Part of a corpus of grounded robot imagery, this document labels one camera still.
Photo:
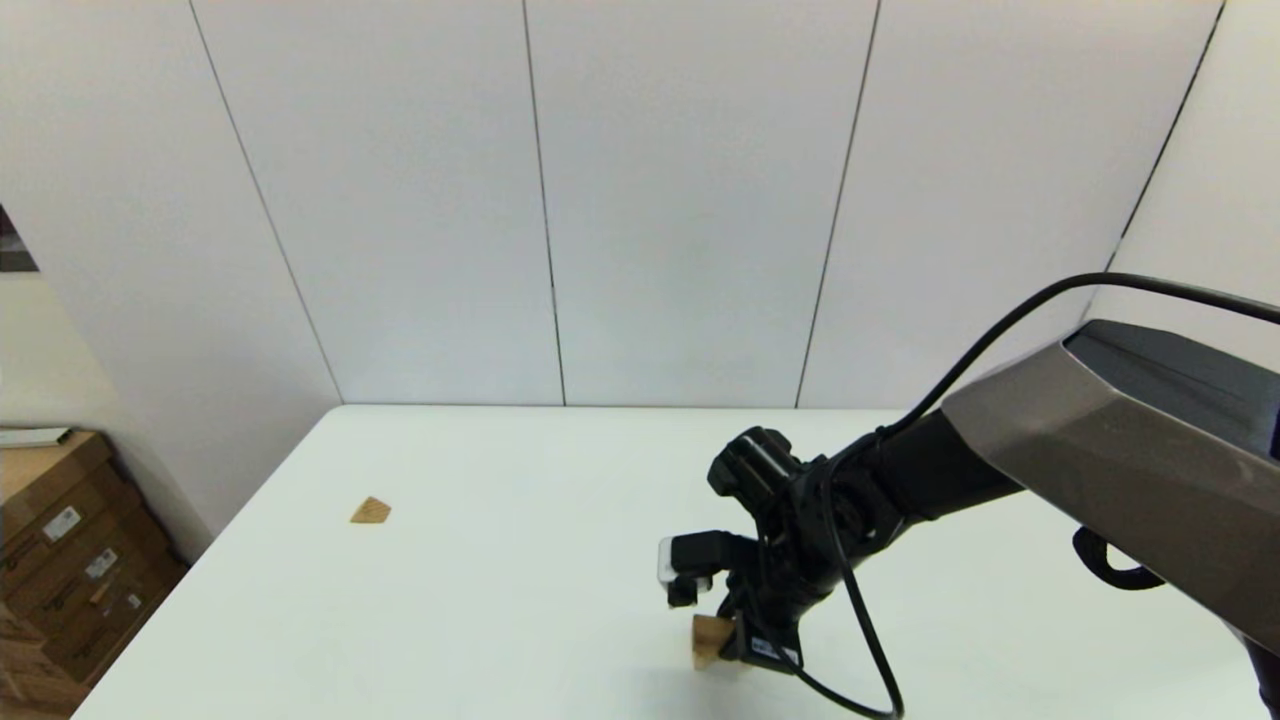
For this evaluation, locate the rectangular wooden block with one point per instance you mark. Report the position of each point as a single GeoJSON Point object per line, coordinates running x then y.
{"type": "Point", "coordinates": [712, 630]}

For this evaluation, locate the dark window pane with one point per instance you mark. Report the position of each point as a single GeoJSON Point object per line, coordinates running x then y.
{"type": "Point", "coordinates": [10, 250]}

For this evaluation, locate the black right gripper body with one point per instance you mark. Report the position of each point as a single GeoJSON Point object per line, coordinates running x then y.
{"type": "Point", "coordinates": [790, 570]}

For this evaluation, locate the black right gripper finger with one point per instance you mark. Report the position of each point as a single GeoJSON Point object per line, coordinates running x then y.
{"type": "Point", "coordinates": [740, 645]}

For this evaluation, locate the triangular wooden block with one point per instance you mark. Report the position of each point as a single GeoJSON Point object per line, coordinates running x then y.
{"type": "Point", "coordinates": [370, 512]}

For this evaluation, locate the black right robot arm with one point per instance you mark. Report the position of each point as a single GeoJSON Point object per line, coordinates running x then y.
{"type": "Point", "coordinates": [1100, 450]}

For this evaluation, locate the flat white board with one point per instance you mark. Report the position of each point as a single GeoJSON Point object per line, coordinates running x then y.
{"type": "Point", "coordinates": [30, 437]}

